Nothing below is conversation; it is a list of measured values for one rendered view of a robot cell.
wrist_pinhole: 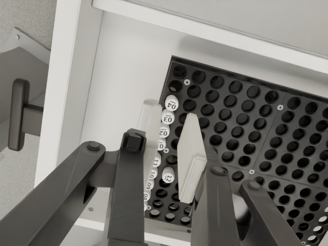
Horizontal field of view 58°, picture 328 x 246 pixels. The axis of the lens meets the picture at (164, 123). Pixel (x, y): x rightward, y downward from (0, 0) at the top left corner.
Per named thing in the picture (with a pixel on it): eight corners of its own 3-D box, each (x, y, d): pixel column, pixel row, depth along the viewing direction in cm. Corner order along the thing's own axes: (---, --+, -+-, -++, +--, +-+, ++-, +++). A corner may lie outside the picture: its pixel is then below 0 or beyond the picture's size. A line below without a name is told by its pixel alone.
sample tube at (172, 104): (168, 83, 31) (168, 96, 27) (178, 88, 31) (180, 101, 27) (163, 94, 31) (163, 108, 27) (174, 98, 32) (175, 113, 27)
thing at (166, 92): (130, 210, 34) (129, 214, 33) (172, 60, 27) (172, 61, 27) (145, 214, 34) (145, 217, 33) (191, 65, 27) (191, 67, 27)
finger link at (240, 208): (206, 189, 14) (264, 204, 14) (197, 143, 19) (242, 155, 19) (196, 214, 15) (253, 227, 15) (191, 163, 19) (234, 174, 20)
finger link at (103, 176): (131, 198, 15) (71, 184, 14) (141, 151, 19) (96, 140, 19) (138, 173, 14) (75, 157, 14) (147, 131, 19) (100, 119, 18)
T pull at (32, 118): (12, 145, 30) (6, 151, 29) (18, 75, 28) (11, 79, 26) (48, 153, 31) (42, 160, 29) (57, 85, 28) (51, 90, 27)
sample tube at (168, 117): (163, 96, 31) (162, 111, 27) (174, 98, 32) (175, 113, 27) (161, 107, 32) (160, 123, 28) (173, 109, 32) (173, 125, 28)
